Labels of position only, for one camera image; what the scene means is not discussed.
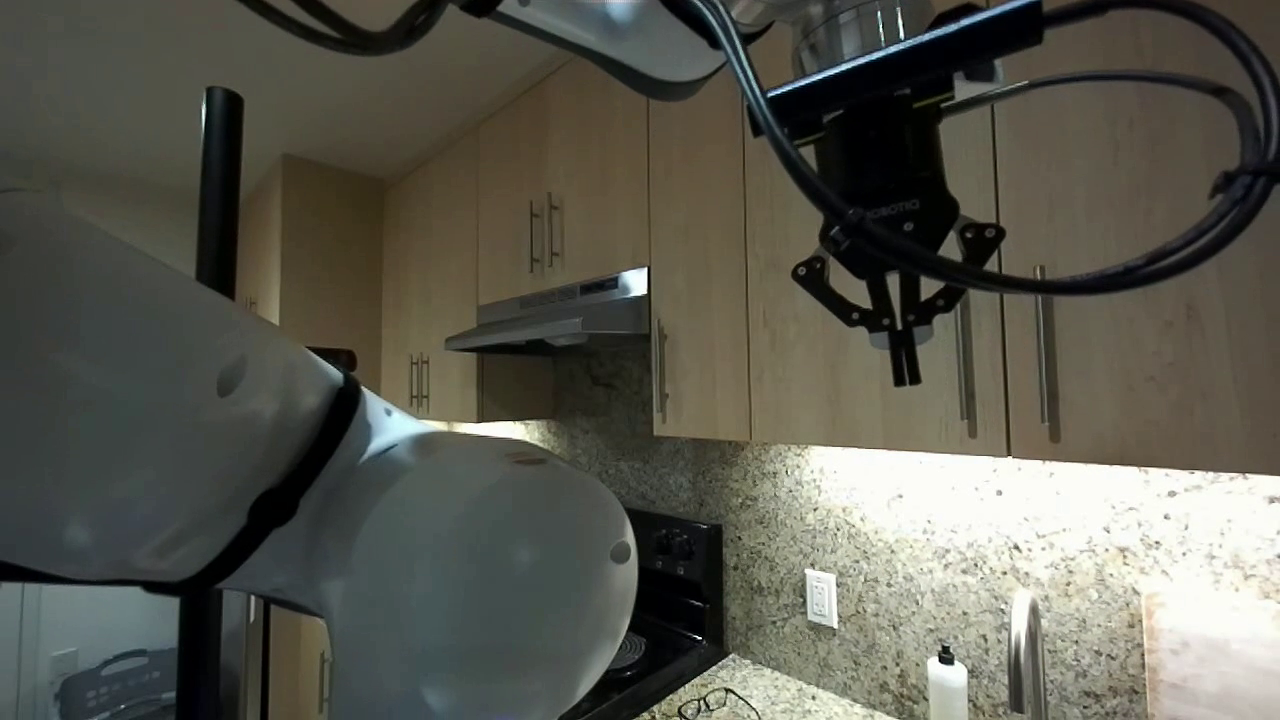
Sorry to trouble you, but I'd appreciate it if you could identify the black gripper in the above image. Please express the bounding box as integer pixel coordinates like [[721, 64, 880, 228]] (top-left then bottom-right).
[[786, 95, 1011, 392]]

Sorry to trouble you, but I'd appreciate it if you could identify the narrow wooden cabinet door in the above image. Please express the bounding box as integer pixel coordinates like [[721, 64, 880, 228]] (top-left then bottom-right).
[[380, 147, 429, 422], [418, 128, 482, 422]]

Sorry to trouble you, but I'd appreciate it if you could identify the steel range hood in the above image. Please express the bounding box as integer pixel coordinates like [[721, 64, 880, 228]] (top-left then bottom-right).
[[438, 264, 654, 361]]

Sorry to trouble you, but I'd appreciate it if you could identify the dark wire basket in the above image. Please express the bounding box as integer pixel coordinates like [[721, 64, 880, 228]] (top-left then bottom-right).
[[51, 642, 184, 720]]

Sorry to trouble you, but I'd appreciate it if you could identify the tall wooden cabinet panel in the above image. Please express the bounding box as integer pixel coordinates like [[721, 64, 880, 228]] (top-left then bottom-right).
[[270, 151, 391, 402]]

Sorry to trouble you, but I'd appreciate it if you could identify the metal kitchen faucet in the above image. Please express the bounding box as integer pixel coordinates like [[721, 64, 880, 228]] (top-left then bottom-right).
[[1004, 584, 1053, 720]]

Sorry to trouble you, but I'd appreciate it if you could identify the black stove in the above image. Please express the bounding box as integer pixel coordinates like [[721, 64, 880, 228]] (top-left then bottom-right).
[[562, 504, 731, 720]]

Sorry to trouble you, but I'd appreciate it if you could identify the white wall outlet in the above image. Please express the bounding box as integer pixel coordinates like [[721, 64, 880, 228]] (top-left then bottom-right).
[[799, 566, 845, 634]]

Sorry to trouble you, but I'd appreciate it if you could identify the wooden cabinet door white inside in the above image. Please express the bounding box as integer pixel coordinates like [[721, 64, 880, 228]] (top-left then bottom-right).
[[998, 0, 1280, 476]]

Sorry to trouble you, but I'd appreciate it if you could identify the short wooden cabinet door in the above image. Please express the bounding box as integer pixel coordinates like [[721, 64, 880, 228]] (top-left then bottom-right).
[[541, 54, 654, 291], [471, 92, 553, 310]]

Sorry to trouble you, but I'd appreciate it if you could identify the black vertical pole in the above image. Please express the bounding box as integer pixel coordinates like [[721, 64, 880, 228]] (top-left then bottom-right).
[[174, 83, 246, 720]]

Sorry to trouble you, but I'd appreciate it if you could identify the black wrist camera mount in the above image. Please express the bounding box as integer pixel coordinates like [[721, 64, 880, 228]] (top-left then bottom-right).
[[761, 0, 1048, 138]]

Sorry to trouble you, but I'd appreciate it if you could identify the black velcro strap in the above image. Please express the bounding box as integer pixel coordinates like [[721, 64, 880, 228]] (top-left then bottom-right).
[[195, 373, 369, 597]]

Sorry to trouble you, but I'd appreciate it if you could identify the black wire trivet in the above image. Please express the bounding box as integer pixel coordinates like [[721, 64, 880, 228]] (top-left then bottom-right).
[[670, 684, 769, 720]]

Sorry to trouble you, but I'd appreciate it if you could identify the light wooden cutting board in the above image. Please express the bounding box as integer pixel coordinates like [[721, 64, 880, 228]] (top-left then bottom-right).
[[1137, 577, 1280, 720]]

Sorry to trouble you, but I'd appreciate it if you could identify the white soap bottle black pump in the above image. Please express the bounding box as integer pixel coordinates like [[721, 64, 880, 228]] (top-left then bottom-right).
[[923, 639, 976, 720]]

